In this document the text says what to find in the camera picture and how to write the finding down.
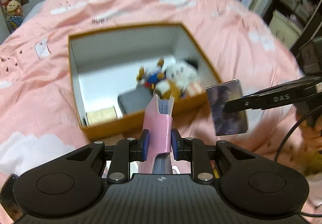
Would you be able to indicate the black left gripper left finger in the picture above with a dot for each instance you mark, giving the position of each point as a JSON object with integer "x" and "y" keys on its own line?
{"x": 123, "y": 153}

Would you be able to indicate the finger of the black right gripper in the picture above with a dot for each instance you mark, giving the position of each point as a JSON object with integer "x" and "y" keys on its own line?
{"x": 276, "y": 96}

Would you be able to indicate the white plush with black hat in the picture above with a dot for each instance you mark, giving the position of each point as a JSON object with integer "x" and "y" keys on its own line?
{"x": 182, "y": 73}

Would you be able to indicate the grey flat box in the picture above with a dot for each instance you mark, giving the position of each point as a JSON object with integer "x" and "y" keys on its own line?
{"x": 134, "y": 100}

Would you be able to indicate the small beige box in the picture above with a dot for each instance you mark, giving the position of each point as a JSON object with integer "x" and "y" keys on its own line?
{"x": 101, "y": 116}

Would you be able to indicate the right hand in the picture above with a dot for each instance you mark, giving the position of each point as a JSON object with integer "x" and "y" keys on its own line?
{"x": 312, "y": 135}

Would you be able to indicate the orange cardboard box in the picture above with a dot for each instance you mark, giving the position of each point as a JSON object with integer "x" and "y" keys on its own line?
{"x": 105, "y": 62}

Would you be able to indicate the dark storage shelf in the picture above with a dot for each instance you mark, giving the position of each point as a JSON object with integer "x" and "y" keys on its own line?
{"x": 294, "y": 22}

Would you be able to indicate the blue-shirted plush toy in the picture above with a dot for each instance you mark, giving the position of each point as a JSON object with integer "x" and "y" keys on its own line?
{"x": 149, "y": 77}

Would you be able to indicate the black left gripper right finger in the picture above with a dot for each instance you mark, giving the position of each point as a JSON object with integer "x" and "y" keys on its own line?
{"x": 198, "y": 154}

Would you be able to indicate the pink cloud-print bedsheet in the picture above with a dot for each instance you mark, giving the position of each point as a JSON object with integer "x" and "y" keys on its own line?
{"x": 52, "y": 173}

